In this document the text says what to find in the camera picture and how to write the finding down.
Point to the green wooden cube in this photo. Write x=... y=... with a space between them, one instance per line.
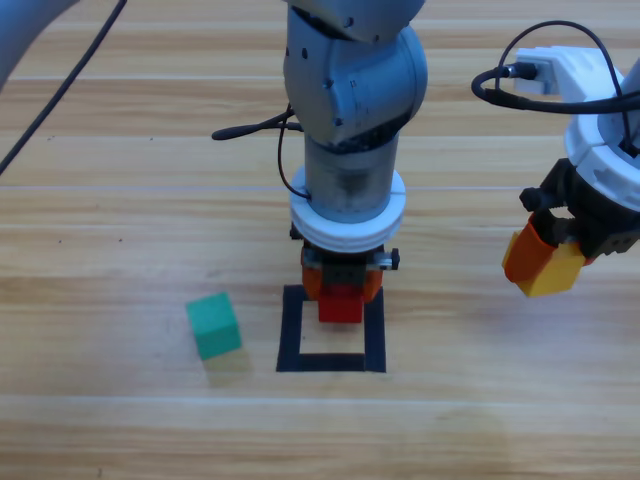
x=215 y=327

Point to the red wooden cube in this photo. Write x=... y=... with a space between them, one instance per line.
x=341 y=306

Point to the yellow wooden cube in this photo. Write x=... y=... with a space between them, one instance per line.
x=555 y=275

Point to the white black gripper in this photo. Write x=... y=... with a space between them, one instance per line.
x=605 y=170
x=345 y=232

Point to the black tape square outline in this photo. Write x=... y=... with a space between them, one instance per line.
x=375 y=340

